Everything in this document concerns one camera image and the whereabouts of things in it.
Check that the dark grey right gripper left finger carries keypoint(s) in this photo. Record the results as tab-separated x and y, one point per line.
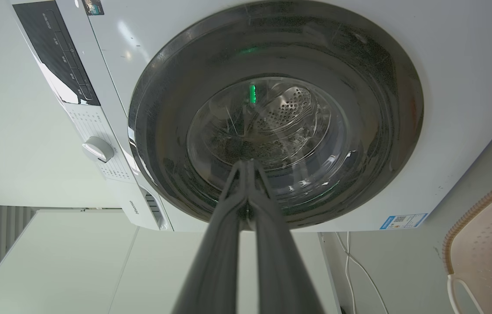
217	261

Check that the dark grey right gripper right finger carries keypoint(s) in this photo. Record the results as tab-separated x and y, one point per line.
278	261

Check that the beige plastic laundry basket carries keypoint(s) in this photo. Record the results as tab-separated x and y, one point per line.
488	257

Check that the white cabinet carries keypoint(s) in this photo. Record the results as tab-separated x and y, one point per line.
97	266

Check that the blue energy label sticker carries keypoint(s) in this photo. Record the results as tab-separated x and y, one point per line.
403	221

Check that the round dark washing machine door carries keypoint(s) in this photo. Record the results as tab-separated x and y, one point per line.
272	104

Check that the white washing machine dial knob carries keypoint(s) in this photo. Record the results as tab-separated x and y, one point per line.
97	149

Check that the white front-load washing machine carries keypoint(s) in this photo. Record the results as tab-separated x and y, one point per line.
446	65

